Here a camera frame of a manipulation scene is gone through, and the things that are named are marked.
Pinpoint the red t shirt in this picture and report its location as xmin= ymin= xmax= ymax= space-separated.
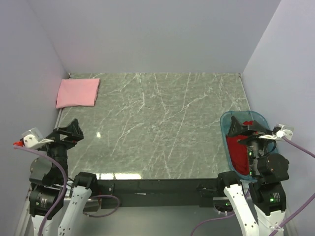
xmin=225 ymin=131 xmax=251 ymax=176

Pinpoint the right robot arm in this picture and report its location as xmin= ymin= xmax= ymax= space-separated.
xmin=218 ymin=114 xmax=293 ymax=236

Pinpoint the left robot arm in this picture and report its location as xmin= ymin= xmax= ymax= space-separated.
xmin=23 ymin=118 xmax=99 ymax=236

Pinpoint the teal transparent plastic bin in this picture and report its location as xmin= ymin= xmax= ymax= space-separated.
xmin=220 ymin=111 xmax=278 ymax=182

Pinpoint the folded pink t shirt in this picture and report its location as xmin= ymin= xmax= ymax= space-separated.
xmin=56 ymin=78 xmax=100 ymax=109

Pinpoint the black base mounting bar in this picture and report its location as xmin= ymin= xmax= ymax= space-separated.
xmin=98 ymin=178 xmax=224 ymax=207

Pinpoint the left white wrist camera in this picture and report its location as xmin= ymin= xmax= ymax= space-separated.
xmin=13 ymin=127 xmax=54 ymax=149

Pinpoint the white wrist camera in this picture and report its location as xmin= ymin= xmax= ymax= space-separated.
xmin=259 ymin=123 xmax=294 ymax=141
xmin=13 ymin=127 xmax=54 ymax=149

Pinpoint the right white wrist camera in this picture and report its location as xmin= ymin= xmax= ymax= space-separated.
xmin=259 ymin=123 xmax=294 ymax=141

